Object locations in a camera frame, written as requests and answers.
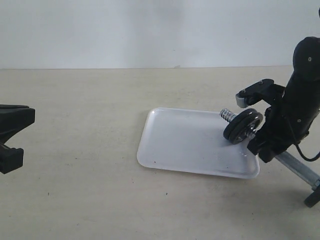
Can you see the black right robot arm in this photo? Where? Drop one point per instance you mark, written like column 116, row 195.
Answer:
column 304, row 83

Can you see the chrome threaded dumbbell bar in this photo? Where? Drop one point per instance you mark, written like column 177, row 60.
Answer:
column 297, row 167

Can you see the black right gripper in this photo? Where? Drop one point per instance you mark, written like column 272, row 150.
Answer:
column 285, row 125

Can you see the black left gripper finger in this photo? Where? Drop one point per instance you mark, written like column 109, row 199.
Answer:
column 10, row 158
column 13, row 119

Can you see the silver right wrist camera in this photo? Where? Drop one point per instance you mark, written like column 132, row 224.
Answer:
column 264, row 90

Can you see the white rectangular plastic tray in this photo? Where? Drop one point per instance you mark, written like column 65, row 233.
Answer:
column 191, row 141

